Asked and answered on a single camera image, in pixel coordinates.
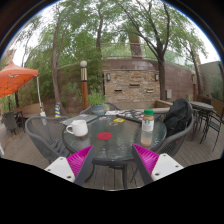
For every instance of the black backpack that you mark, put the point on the black backpack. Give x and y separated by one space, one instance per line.
178 117

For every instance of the orange patio umbrella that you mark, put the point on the orange patio umbrella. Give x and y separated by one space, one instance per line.
12 77

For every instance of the dark chair far left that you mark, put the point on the dark chair far left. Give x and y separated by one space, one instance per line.
13 121

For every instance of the grey metal mesh chair left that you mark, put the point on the grey metal mesh chair left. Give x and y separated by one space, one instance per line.
46 134

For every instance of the grey metal chair right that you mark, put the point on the grey metal chair right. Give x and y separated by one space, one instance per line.
172 144

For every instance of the black magazine on table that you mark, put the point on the black magazine on table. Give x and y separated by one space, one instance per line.
137 116

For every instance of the yellow card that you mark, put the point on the yellow card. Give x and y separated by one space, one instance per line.
119 120

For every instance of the white ceramic mug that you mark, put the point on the white ceramic mug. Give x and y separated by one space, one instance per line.
78 128

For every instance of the red round coaster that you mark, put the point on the red round coaster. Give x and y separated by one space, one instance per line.
104 136

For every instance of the Starbucks glass bottle green lid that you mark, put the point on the Starbucks glass bottle green lid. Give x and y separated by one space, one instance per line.
147 127

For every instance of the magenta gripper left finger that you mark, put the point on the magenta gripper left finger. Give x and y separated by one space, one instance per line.
75 167

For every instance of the striped folded umbrella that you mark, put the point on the striped folded umbrella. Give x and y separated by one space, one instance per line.
57 110

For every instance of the grey laptop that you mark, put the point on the grey laptop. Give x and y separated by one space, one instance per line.
87 117

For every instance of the far black metal chair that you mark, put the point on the far black metal chair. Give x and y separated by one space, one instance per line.
213 121

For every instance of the potted plant blue pot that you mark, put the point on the potted plant blue pot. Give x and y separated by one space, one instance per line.
96 101

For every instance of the round glass patio table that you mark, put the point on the round glass patio table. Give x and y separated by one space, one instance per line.
115 152

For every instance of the wooden lamp post white globe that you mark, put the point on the wooden lamp post white globe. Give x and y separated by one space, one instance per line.
84 84

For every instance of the far round patio table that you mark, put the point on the far round patio table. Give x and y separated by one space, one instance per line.
197 107

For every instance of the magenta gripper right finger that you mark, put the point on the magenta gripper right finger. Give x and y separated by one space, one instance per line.
153 166

